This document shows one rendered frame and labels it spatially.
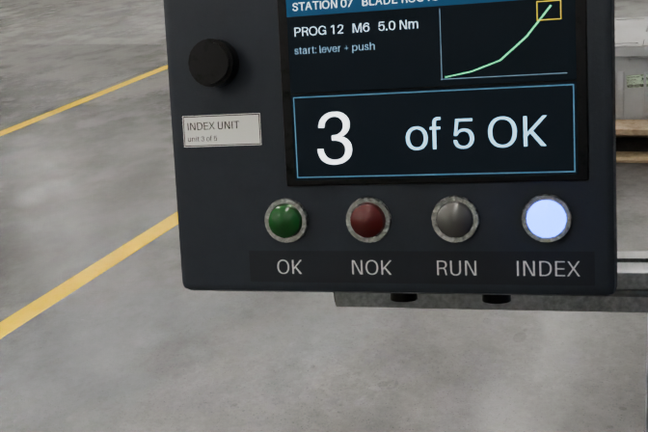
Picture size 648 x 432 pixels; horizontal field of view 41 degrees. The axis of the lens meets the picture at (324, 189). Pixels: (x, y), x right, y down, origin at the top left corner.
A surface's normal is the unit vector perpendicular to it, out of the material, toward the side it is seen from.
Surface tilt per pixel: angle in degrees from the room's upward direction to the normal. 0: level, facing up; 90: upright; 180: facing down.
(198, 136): 75
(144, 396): 0
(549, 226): 79
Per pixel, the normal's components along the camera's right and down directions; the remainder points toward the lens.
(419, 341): -0.11, -0.93
